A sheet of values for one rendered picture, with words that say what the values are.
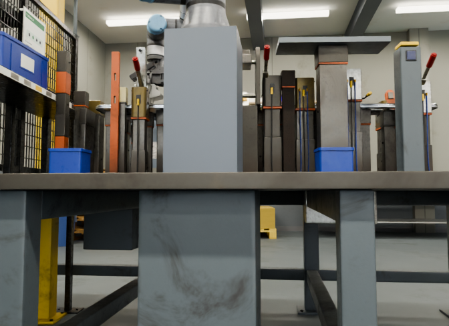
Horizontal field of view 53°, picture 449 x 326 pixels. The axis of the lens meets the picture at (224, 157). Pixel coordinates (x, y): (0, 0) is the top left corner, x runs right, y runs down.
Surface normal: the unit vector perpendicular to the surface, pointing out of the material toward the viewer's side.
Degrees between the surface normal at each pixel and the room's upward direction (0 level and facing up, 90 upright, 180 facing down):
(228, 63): 90
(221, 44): 90
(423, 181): 90
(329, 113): 90
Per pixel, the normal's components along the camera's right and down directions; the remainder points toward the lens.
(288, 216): -0.11, -0.07
